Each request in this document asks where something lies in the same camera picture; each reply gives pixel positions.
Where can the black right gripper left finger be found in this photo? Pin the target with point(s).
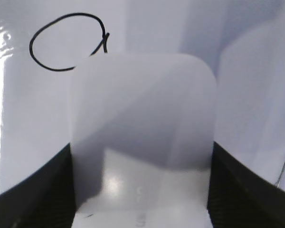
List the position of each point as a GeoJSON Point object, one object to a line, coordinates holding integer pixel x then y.
{"type": "Point", "coordinates": [46, 199]}

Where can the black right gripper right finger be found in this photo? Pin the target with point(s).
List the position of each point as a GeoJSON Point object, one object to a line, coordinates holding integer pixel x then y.
{"type": "Point", "coordinates": [239, 198]}

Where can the white whiteboard eraser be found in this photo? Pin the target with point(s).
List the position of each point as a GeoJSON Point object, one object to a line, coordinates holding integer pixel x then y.
{"type": "Point", "coordinates": [142, 129]}

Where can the white whiteboard with aluminium frame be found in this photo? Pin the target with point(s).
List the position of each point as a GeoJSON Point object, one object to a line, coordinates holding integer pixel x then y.
{"type": "Point", "coordinates": [242, 41]}

